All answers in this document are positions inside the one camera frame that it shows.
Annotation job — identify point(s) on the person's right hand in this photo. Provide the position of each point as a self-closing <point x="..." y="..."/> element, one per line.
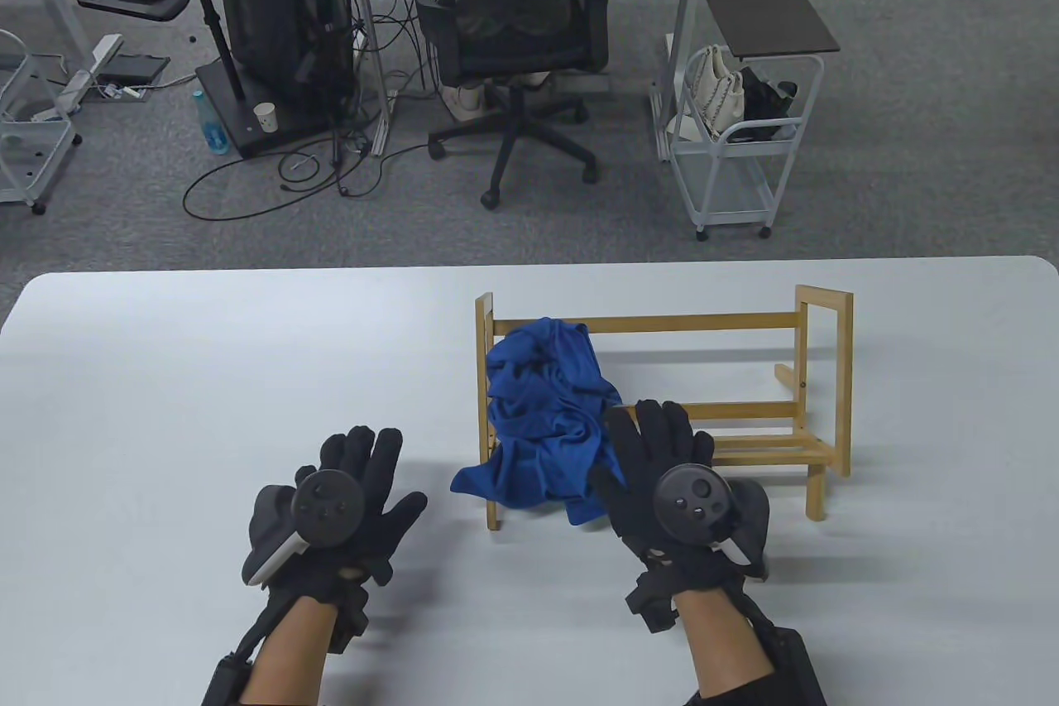
<point x="637" y="474"/>

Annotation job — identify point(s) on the person's left hand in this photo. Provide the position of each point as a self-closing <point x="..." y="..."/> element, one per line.
<point x="385" y="507"/>

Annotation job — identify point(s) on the blue t-shirt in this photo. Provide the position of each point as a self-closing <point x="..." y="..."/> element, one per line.
<point x="538" y="425"/>

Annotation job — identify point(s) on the wooden book rack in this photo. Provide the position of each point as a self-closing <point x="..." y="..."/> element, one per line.
<point x="703" y="321"/>

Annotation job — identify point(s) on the person's right forearm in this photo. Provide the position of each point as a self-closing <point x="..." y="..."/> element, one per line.
<point x="720" y="640"/>

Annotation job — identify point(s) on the black left forearm box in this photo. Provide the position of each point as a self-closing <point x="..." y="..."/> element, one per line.
<point x="223" y="681"/>

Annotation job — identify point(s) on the person's left forearm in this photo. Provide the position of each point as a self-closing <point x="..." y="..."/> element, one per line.
<point x="289" y="656"/>

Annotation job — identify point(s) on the black right forearm box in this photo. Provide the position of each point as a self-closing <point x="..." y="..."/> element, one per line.
<point x="794" y="669"/>

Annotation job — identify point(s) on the grey left hand controller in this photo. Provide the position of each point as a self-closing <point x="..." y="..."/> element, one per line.
<point x="331" y="503"/>

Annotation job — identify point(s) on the grey hand controller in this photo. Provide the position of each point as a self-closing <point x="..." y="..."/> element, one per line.
<point x="691" y="499"/>
<point x="331" y="503"/>

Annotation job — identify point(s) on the grey right hand controller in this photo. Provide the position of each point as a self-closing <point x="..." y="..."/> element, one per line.
<point x="691" y="499"/>

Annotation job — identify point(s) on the white handbag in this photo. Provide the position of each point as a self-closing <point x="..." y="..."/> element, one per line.
<point x="711" y="89"/>

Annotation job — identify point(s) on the black bag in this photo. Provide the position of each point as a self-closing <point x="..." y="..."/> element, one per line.
<point x="761" y="102"/>

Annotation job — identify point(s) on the white paper cup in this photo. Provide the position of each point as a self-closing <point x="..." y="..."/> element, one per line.
<point x="265" y="118"/>

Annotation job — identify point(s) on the blue water bottle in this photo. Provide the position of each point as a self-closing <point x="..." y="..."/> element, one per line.
<point x="213" y="128"/>

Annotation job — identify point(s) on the black office chair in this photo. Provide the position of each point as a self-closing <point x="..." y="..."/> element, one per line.
<point x="529" y="56"/>

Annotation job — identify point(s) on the white cart with brown top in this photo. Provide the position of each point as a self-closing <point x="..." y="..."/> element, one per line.
<point x="765" y="15"/>

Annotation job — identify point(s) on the black computer tower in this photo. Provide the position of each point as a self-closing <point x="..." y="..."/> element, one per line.
<point x="281" y="19"/>

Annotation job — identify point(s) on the black floor box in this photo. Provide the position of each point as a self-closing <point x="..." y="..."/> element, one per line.
<point x="136" y="69"/>

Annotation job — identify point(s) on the white power strip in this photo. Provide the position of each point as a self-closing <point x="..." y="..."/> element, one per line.
<point x="73" y="89"/>
<point x="107" y="50"/>

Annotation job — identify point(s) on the black rolling computer stand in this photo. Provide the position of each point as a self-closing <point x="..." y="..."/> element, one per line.
<point x="165" y="7"/>

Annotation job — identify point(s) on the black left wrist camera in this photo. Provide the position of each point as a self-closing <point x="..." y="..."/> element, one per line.
<point x="352" y="615"/>

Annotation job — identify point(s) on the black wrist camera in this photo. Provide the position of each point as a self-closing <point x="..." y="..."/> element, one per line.
<point x="654" y="607"/>
<point x="352" y="615"/>

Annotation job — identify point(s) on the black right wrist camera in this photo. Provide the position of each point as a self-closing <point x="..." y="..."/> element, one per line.
<point x="654" y="607"/>

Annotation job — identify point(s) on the white desk frame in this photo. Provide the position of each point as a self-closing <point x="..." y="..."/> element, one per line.
<point x="364" y="11"/>

